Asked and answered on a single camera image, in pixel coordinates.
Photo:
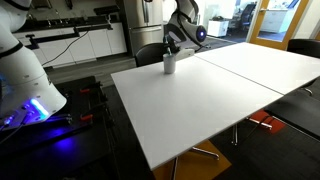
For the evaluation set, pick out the red object under table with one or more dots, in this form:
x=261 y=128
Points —
x=265 y=119

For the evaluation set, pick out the red black bar clamp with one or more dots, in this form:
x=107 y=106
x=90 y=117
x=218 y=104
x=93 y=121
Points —
x=86 y=117
x=85 y=90

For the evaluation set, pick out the white mug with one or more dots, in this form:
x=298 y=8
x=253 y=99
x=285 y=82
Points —
x=169 y=64

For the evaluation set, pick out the chrome table legs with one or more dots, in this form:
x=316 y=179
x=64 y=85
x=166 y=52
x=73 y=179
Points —
x=205 y=152

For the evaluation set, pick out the dark office chair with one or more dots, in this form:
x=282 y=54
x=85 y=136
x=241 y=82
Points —
x=248 y=14

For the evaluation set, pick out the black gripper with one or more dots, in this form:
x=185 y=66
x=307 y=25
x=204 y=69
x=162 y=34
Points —
x=173 y=39

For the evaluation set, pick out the black perforated mounting board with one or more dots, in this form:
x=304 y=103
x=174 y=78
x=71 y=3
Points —
x=66 y=146

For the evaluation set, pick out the orange door frame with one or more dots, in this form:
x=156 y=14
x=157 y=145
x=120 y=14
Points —
x=255 y=23

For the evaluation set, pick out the white base cabinets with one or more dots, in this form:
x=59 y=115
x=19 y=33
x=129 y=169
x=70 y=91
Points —
x=83 y=43

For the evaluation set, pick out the green white marker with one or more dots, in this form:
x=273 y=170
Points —
x=168 y=51

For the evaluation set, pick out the long black bar mount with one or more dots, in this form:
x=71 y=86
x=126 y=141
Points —
x=66 y=33

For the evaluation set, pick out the black chair chrome legs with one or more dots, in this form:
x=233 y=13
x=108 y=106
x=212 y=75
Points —
x=296 y=106

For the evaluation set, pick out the black chair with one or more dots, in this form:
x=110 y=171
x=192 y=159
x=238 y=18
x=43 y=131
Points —
x=150 y=55
x=305 y=47

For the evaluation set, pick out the stainless steel refrigerator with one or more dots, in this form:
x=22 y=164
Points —
x=145 y=25

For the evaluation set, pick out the white drawer cabinet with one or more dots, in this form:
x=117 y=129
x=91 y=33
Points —
x=218 y=28

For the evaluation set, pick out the orange floor mat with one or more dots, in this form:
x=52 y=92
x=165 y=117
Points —
x=200 y=165

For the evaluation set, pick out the white cabinet behind door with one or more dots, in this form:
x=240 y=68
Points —
x=273 y=20

